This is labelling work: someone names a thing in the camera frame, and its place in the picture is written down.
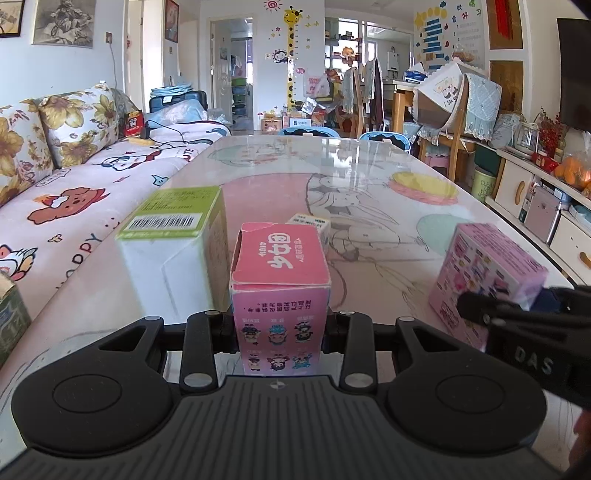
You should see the small white box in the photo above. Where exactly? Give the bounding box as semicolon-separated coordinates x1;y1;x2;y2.
286;213;331;254

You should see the dark framed picture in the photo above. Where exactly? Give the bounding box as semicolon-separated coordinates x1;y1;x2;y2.
0;0;26;38

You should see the small framed wall picture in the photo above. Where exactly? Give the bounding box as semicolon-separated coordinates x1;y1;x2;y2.
165;0;180;43

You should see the sofa with cartoon cover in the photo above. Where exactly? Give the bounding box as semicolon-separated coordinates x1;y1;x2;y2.
0;83;232;324

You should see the red flower bouquet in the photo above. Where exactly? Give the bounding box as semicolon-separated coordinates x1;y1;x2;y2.
538;108;564;158

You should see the green white carton box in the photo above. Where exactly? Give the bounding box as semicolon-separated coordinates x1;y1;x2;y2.
115;186;230;324

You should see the white red plastic bag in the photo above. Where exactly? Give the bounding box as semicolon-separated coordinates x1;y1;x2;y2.
302;74;331;98

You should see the wooden dining table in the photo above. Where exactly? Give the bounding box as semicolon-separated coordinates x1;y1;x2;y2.
392;80;419;136

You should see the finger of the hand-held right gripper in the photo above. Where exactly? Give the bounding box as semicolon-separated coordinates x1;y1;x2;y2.
457;292;546;326
531;286;591;315

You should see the silver box appliance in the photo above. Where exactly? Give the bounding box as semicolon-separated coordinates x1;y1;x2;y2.
524;185;562;245

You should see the glass jar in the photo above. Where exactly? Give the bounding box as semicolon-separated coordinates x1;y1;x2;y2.
513;121;539;156

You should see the green waste bin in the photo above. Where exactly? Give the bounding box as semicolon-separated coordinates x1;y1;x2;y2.
471;167;496;204

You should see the stack of folded blue bedding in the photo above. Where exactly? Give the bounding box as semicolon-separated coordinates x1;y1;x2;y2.
148;85;208;125

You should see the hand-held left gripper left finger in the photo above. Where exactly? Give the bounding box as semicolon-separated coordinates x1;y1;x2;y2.
98;310;240;393

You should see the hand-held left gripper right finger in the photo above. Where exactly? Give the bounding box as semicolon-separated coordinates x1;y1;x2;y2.
323;310;462;393

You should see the blue chair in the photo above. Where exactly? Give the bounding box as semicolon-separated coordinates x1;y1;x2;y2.
359;131;412;153
277;127;341;138

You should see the giraffe height chart sticker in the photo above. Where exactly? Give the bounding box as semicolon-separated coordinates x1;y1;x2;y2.
283;6;308;110

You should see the cream sideboard cabinet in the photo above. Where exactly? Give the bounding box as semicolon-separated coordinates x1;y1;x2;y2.
485;148;591;287

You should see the floral cushion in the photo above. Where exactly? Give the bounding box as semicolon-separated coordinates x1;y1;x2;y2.
38;83;120;168
0;99;56;206

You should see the grey unframed poster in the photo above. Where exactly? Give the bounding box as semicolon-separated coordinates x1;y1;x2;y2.
32;0;97;48

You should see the pink box with cartoon figures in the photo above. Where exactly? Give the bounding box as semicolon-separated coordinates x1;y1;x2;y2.
230;222;332;376

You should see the cartoon print cardboard box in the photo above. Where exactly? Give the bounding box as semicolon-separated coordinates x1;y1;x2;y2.
412;62;465;130

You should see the light pink patterned box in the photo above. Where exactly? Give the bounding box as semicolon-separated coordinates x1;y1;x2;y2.
428;223;549;352

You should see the blue yellow wall chart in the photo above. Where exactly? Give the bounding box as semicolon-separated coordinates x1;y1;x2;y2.
413;2;486;75

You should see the black charger with cable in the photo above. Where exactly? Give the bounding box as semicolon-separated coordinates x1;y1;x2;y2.
141;121;186;149

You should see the bag of oranges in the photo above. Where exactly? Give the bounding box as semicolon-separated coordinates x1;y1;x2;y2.
554;154;591;195

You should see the black television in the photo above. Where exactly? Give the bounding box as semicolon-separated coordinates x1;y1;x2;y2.
556;17;591;133

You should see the green box at edge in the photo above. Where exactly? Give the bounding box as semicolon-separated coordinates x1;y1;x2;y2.
0;271;32;367

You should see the teal lace cover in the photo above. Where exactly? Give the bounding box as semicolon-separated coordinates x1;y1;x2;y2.
462;73;503;140

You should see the cartoon print tablecloth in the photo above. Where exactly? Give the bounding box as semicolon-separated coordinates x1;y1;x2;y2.
0;134;573;462

